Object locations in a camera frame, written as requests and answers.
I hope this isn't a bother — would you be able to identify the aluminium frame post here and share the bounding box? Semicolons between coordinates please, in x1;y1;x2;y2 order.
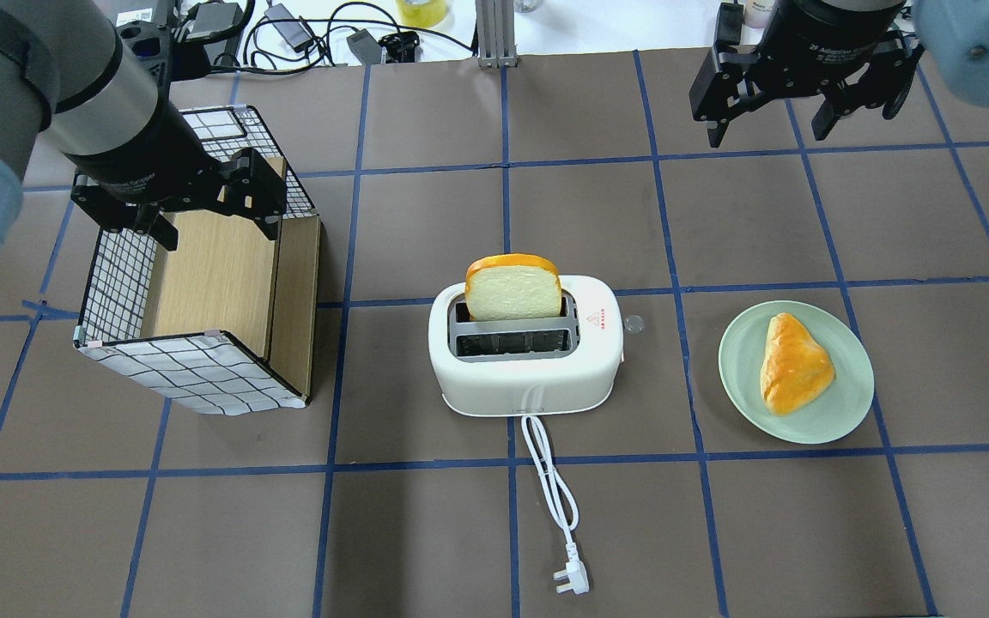
475;0;519;68

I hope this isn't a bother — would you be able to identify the black power adapter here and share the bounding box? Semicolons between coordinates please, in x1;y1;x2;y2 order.
264;3;315;52

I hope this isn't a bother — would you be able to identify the light green plate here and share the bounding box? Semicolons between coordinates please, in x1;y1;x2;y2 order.
718;300;875;445

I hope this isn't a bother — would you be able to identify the toast bread slice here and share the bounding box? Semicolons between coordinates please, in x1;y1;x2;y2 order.
464;253;562;322

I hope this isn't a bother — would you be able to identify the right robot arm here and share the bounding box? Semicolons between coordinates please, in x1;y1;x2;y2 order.
689;1;989;148

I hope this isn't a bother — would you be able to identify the yellow tape roll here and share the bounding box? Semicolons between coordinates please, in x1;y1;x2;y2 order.
396;0;450;30

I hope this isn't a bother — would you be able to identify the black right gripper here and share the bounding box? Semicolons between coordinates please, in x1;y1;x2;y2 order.
689;24;925;148

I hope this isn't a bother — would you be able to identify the wire and wood storage basket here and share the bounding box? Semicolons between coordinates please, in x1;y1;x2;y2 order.
74;105;323;416

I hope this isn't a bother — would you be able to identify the white two-slot toaster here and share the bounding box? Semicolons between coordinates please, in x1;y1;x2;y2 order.
428;276;623;417

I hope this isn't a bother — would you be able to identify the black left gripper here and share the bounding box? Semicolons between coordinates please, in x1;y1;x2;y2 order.
70;146;287;251

